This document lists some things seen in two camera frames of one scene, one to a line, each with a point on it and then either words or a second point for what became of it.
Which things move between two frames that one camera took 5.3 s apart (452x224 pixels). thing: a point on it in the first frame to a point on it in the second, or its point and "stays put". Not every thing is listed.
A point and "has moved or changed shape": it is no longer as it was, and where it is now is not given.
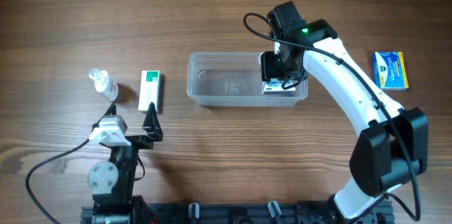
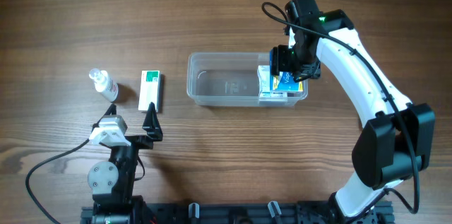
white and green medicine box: [151, 90] stays put
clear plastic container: [234, 79] stays put
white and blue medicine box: [275, 87] has moved or changed shape
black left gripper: [134, 140] stays put
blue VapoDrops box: [389, 71] has moved or changed shape
